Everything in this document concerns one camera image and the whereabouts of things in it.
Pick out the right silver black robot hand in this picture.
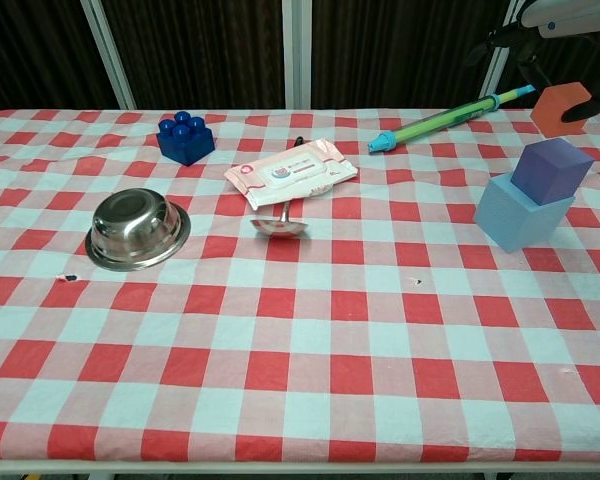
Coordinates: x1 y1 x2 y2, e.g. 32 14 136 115
467 24 600 126

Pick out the white table frame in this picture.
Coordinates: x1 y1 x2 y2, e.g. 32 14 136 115
0 458 600 480

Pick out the steel ladle black handle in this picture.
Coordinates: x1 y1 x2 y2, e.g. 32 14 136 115
249 135 310 239

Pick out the blue toy building brick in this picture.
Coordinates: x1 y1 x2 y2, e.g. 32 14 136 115
156 110 216 167

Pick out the large light blue foam cube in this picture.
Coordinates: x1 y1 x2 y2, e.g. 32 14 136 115
474 173 576 253

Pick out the stainless steel bowl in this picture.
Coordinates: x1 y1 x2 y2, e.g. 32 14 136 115
84 187 192 273

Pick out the green blue water squirter toy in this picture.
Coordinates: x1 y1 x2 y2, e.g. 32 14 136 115
367 83 539 156

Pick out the dark brown curtain panel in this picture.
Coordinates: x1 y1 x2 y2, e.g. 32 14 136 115
310 0 512 110
101 0 287 111
0 0 120 112

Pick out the pink white wet wipes pack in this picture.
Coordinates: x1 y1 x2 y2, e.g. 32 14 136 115
223 137 359 211

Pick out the small orange foam cube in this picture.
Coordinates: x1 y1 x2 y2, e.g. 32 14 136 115
529 83 594 136

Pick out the white partition post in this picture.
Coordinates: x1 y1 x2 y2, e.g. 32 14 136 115
281 0 314 110
79 0 136 111
479 0 529 101

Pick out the red white checked tablecloth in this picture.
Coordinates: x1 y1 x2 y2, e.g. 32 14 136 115
0 108 600 464

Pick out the purple foam cube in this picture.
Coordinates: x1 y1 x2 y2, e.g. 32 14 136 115
510 138 595 206

